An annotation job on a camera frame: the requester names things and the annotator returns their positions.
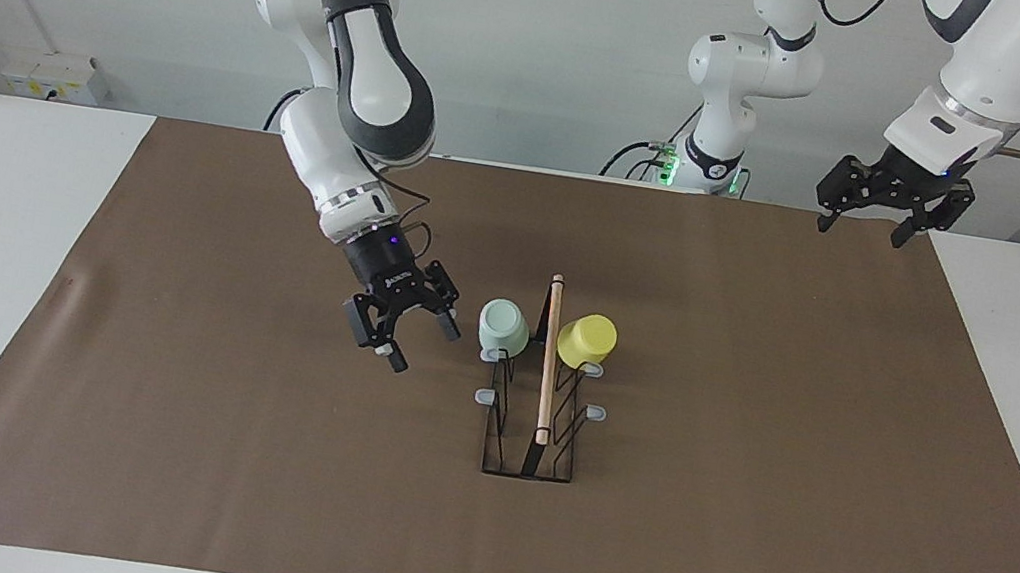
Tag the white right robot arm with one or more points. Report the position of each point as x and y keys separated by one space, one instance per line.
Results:
x=378 y=85

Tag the brown paper table mat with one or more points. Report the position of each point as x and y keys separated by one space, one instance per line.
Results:
x=336 y=503

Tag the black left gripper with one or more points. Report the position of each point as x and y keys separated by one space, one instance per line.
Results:
x=910 y=180

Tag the light green plastic cup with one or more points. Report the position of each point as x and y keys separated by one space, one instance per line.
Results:
x=504 y=326

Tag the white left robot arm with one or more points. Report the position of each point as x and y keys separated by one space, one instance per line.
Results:
x=999 y=56

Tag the white power strip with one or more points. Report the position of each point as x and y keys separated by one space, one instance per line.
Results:
x=56 y=77

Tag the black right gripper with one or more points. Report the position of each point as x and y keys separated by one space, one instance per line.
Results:
x=390 y=274

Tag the yellow plastic cup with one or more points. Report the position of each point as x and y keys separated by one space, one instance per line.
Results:
x=588 y=341

